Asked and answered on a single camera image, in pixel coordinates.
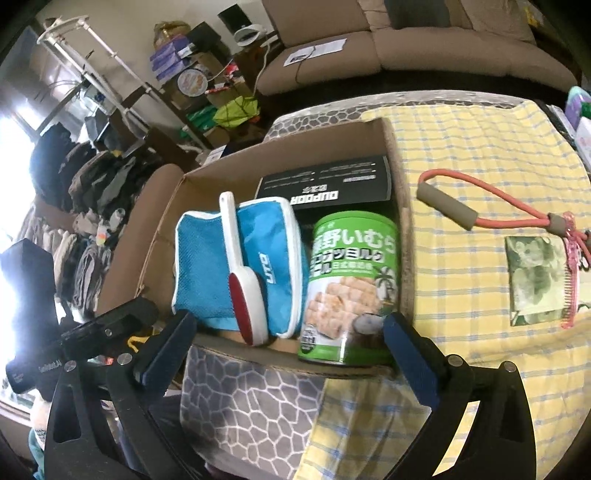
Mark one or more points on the round white tin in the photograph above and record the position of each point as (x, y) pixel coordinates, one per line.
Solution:
(192, 83)

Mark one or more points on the dark sofa cushion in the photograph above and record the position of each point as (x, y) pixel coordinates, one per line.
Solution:
(418, 13)

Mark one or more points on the yellow plaid tablecloth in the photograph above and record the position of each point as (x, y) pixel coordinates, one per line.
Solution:
(463, 291)

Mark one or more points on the white red lint brush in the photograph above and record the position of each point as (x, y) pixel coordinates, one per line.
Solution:
(244, 287)

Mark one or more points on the paper on sofa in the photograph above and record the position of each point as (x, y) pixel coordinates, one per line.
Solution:
(314, 51)

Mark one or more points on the purple boxes stack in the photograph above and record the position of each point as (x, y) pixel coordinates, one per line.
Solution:
(172, 58)

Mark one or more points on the brown sofa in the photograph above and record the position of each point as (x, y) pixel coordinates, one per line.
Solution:
(487, 39)

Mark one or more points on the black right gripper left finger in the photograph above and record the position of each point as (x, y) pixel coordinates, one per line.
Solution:
(79, 443)

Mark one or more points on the green floral packet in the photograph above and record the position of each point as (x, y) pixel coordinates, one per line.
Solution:
(537, 267)

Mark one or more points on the white clothes rack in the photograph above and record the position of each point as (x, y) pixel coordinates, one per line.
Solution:
(54, 35)

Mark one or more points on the lime green bag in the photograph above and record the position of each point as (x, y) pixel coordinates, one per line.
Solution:
(236, 112)

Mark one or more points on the pink comb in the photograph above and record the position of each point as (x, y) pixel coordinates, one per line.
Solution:
(577, 276)

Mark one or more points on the blue mesh pouch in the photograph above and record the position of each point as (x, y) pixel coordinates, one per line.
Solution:
(271, 245)

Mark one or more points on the black outdoor box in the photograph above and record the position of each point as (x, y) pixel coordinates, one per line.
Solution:
(339, 183)

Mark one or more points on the green snack can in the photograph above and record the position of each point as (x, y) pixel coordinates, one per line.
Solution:
(353, 287)

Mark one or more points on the red resistance band grey handles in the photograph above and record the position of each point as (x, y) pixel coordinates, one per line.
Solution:
(489, 207)

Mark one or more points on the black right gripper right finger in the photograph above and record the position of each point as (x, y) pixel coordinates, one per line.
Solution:
(501, 441)

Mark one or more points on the white tissue pack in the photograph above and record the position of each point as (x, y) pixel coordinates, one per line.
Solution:
(583, 141)

